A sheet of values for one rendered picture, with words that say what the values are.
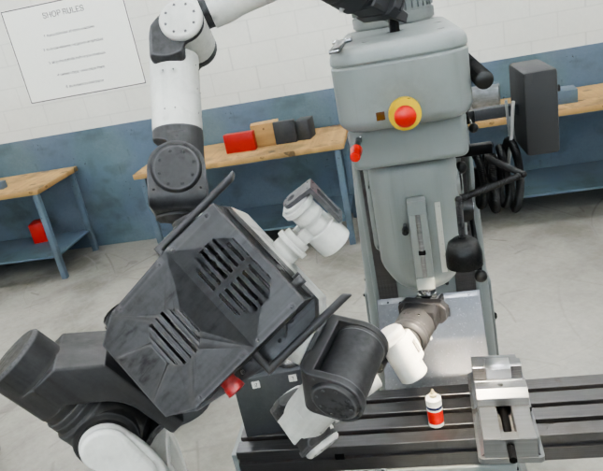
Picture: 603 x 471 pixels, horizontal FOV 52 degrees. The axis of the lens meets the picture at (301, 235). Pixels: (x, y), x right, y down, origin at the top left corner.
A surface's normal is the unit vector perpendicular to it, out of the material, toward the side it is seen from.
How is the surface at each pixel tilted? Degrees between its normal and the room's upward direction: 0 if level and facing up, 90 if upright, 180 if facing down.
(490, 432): 0
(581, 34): 90
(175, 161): 62
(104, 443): 90
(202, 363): 74
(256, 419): 90
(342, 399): 101
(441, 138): 90
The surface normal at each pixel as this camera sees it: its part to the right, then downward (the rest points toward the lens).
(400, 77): -0.13, 0.38
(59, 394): 0.23, 0.31
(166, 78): -0.08, -0.15
